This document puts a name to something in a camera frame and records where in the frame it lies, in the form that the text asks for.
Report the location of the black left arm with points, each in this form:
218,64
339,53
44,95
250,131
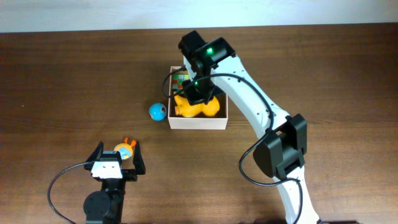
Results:
106,205

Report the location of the orange rubber duck toy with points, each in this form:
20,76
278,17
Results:
185,109

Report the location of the pink cardboard box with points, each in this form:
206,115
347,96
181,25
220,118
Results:
200,121

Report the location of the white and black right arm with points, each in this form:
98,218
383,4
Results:
215,67

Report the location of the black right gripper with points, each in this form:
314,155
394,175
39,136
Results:
193,95

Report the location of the small orange egg toy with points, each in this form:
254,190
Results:
126,148

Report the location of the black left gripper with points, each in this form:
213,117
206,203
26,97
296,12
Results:
131,174

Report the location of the blue ball with eyes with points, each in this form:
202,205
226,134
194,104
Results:
158,111

